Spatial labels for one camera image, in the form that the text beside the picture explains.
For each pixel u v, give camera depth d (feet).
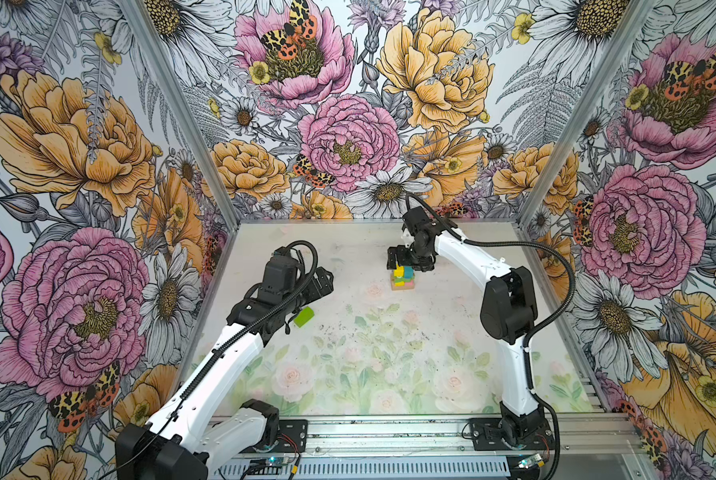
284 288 1.93
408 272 3.19
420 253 2.73
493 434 2.44
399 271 3.14
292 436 2.41
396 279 3.24
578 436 2.55
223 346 1.56
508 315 1.84
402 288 3.32
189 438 1.29
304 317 3.16
